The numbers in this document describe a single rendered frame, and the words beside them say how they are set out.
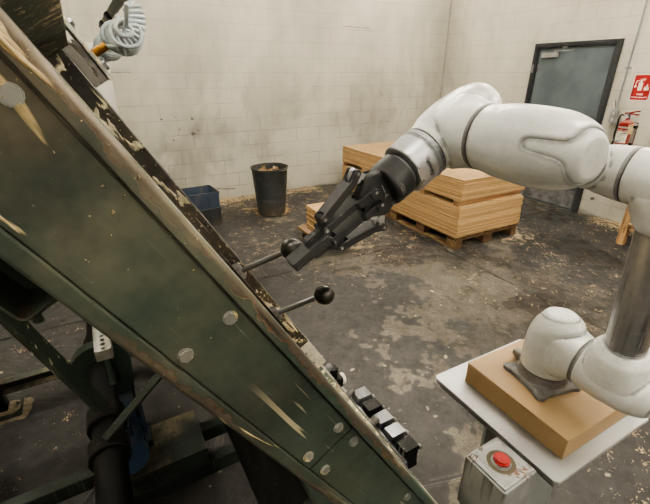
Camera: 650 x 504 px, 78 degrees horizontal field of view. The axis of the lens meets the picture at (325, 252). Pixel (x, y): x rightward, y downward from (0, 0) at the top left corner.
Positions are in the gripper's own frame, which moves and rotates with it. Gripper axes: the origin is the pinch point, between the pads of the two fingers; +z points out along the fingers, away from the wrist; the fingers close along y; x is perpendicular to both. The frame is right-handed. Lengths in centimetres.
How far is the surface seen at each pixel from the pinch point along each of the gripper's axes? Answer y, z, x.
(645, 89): 274, -477, 200
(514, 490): 77, -5, -19
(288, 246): -1.5, 1.8, 2.3
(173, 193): -6.6, 10.2, 42.3
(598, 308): 294, -192, 83
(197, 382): -9.4, 19.9, -18.5
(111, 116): -26, 10, 42
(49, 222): -28.9, 17.5, -18.6
